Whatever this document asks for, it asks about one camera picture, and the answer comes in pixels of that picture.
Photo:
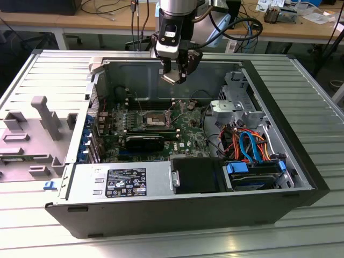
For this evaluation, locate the black tripod leg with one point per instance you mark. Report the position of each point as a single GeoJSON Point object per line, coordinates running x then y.
{"type": "Point", "coordinates": [329, 51]}

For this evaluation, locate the black NVIDIA graphics card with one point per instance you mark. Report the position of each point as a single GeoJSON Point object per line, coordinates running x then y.
{"type": "Point", "coordinates": [145, 143]}

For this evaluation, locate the blue expansion slot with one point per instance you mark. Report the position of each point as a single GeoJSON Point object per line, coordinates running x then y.
{"type": "Point", "coordinates": [123, 153]}

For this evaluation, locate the black open PC case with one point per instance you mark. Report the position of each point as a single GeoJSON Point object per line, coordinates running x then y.
{"type": "Point", "coordinates": [161, 217]}

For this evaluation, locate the metal CPU cooler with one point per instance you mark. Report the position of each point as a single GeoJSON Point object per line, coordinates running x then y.
{"type": "Point", "coordinates": [271, 14]}

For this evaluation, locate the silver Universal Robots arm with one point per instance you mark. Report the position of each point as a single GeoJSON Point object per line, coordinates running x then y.
{"type": "Point", "coordinates": [177, 5]}

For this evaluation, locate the grey metal device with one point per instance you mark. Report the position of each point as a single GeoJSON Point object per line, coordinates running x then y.
{"type": "Point", "coordinates": [289, 16]}

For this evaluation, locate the tall black box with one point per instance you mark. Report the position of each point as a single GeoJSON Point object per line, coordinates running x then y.
{"type": "Point", "coordinates": [233, 10]}

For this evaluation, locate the grey plastic parts rack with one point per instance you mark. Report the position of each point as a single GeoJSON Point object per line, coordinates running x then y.
{"type": "Point", "coordinates": [40, 150]}

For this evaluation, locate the silver power supply unit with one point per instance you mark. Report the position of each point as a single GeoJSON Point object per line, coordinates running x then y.
{"type": "Point", "coordinates": [86, 182]}

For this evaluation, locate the white paper sheets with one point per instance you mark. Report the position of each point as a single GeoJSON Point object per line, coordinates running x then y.
{"type": "Point", "coordinates": [318, 17]}

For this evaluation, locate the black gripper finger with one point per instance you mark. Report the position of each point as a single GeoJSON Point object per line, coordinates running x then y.
{"type": "Point", "coordinates": [166, 65]}
{"type": "Point", "coordinates": [189, 61]}

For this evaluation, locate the round coin battery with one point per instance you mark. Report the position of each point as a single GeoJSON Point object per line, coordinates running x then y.
{"type": "Point", "coordinates": [192, 104]}

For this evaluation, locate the hard disk in blue carrier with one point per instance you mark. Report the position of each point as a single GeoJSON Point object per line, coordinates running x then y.
{"type": "Point", "coordinates": [250, 185]}

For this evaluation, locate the CPU socket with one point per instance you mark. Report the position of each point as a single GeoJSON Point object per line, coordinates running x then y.
{"type": "Point", "coordinates": [154, 121]}

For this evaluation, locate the silver topped CPU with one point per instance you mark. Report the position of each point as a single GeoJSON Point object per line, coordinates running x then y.
{"type": "Point", "coordinates": [170, 76]}

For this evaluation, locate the white printed card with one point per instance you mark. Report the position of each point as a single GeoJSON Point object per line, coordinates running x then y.
{"type": "Point", "coordinates": [232, 45]}

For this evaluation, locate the long wooden desk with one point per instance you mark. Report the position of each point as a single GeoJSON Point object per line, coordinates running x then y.
{"type": "Point", "coordinates": [94, 22]}

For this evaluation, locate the green motherboard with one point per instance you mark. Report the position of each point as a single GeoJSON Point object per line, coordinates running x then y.
{"type": "Point", "coordinates": [188, 129]}

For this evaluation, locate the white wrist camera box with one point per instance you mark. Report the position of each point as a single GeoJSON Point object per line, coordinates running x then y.
{"type": "Point", "coordinates": [167, 51]}

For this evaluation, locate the large black equipment box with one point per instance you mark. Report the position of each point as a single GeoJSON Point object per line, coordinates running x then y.
{"type": "Point", "coordinates": [40, 6]}

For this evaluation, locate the pale blue teach pendant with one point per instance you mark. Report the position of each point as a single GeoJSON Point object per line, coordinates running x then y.
{"type": "Point", "coordinates": [224, 20]}

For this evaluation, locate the green RAM stick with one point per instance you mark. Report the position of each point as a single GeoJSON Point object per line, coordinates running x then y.
{"type": "Point", "coordinates": [13, 160]}

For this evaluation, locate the silver metal drive cage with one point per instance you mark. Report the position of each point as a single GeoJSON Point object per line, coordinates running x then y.
{"type": "Point", "coordinates": [236, 92]}

